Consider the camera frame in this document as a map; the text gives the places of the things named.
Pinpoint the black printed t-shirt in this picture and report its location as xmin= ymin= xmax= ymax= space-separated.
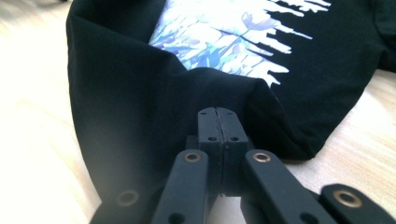
xmin=65 ymin=0 xmax=396 ymax=224

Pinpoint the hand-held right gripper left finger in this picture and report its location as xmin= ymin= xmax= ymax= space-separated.
xmin=186 ymin=106 xmax=223 ymax=198

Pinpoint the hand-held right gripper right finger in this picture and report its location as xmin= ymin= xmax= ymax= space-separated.
xmin=216 ymin=106 xmax=256 ymax=198

